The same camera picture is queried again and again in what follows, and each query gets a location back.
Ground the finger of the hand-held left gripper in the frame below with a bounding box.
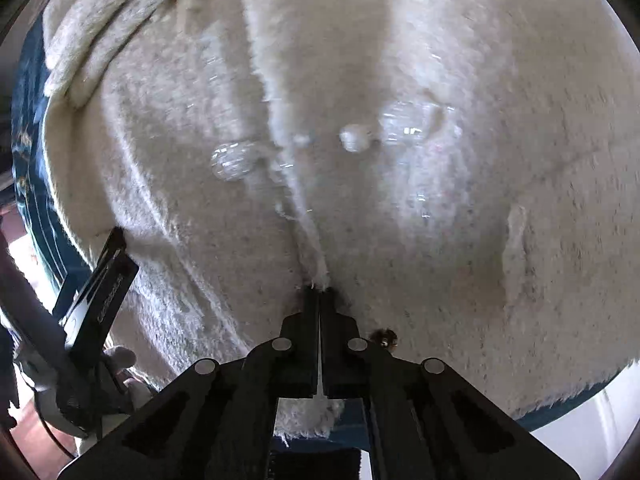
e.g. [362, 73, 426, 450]
[93, 226, 128, 263]

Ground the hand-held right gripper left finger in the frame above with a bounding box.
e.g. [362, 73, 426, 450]
[57, 284, 320, 480]

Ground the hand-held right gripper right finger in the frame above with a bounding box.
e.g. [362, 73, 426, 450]
[320, 286, 582, 480]

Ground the white fluffy towel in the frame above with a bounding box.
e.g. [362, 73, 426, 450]
[41, 0, 640, 447]

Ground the person's left hand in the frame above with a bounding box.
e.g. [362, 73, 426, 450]
[102, 345, 154, 403]

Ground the blue patterned blanket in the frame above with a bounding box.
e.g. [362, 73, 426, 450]
[9, 22, 640, 480]

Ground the black cable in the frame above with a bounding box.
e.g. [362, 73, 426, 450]
[34, 392, 83, 461]

